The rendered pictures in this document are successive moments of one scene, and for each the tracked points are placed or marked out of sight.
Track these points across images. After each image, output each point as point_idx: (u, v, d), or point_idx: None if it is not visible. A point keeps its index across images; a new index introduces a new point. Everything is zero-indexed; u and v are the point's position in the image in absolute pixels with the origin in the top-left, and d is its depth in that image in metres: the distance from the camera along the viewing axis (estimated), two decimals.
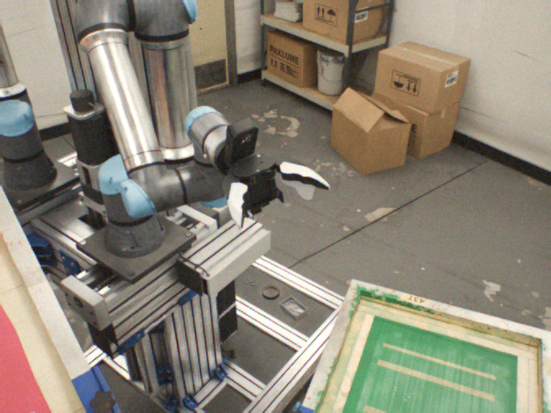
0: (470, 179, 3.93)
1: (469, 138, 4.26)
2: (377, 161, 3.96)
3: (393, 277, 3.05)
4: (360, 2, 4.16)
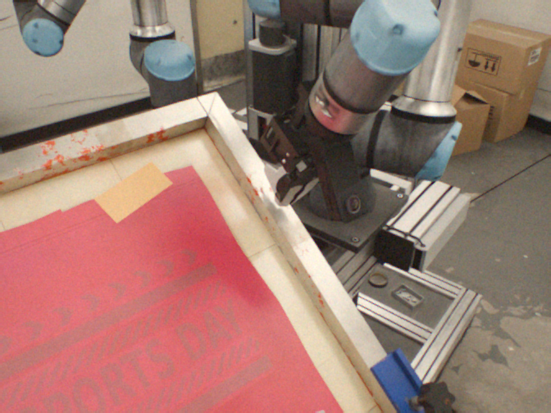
0: None
1: (545, 121, 4.02)
2: None
3: (495, 265, 2.80)
4: None
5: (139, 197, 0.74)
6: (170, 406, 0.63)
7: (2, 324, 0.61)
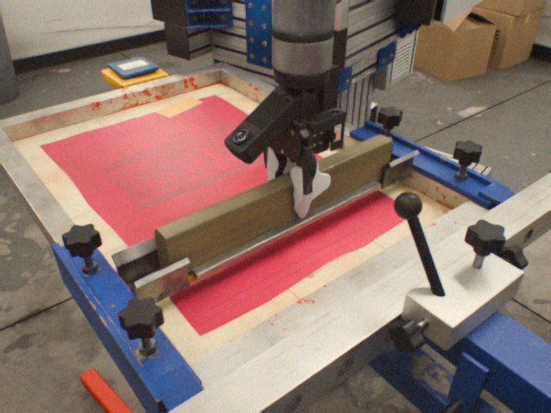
0: None
1: (550, 49, 4.05)
2: (460, 67, 3.76)
3: (503, 161, 2.84)
4: None
5: (183, 108, 1.16)
6: (211, 173, 0.93)
7: (104, 155, 0.99)
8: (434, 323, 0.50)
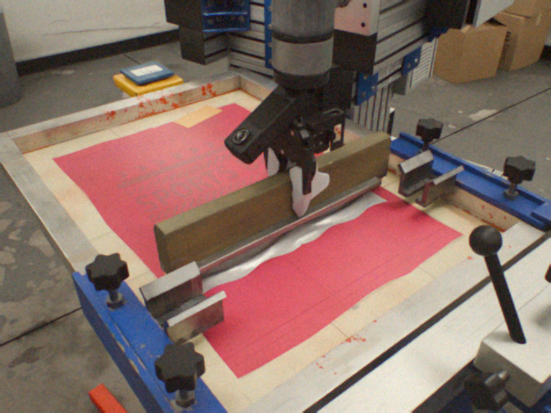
0: None
1: None
2: (470, 69, 3.70)
3: None
4: None
5: (202, 117, 1.10)
6: (237, 189, 0.87)
7: (121, 169, 0.93)
8: (518, 376, 0.44)
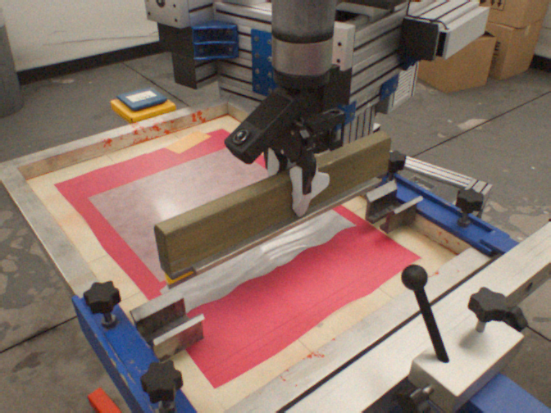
0: None
1: (550, 60, 4.08)
2: (461, 79, 3.79)
3: (503, 174, 2.87)
4: None
5: (191, 143, 1.19)
6: None
7: (116, 194, 1.02)
8: (440, 390, 0.53)
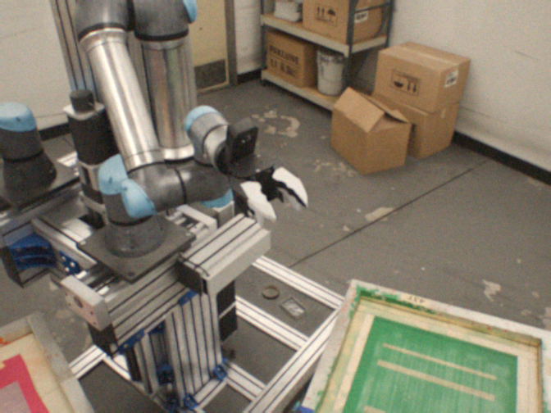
0: (470, 179, 3.93)
1: (469, 138, 4.26)
2: (377, 161, 3.96)
3: (393, 277, 3.04)
4: (360, 2, 4.16)
5: None
6: None
7: None
8: None
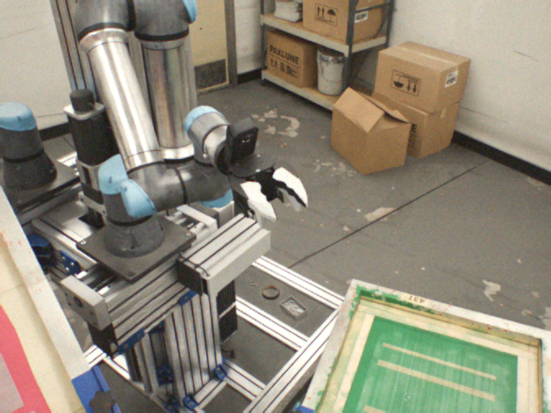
0: (470, 179, 3.93)
1: (469, 138, 4.26)
2: (377, 161, 3.96)
3: (393, 277, 3.04)
4: (360, 2, 4.16)
5: None
6: None
7: None
8: None
